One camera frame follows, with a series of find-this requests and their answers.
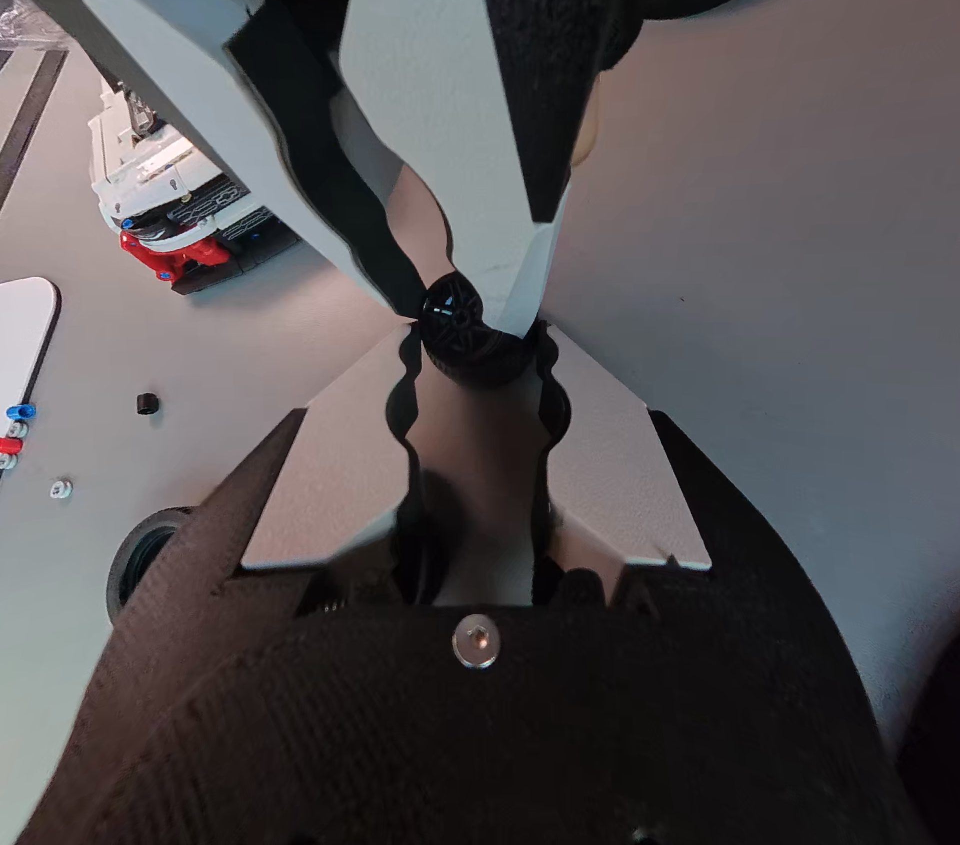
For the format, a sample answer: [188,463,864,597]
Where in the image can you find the white book stand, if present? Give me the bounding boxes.
[0,276,63,411]

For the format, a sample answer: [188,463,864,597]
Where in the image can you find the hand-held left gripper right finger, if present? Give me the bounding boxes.
[531,323,714,602]

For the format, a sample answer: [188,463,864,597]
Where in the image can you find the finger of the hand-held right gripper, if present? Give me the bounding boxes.
[79,0,430,323]
[337,0,573,338]

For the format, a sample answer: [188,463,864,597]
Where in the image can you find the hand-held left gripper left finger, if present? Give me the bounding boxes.
[240,323,423,572]

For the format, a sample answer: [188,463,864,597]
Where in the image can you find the toy brick race car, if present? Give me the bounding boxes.
[88,76,303,296]

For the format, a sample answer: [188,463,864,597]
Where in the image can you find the person's right hand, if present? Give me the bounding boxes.
[571,76,603,169]

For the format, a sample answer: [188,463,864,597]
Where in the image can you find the black toy wheel rim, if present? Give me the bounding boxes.
[418,272,489,359]

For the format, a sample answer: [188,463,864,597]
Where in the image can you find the clear plastic bag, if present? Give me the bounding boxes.
[0,0,76,50]

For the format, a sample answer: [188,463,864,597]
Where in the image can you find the black rubber toy tyre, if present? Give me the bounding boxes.
[422,320,543,390]
[105,506,195,626]

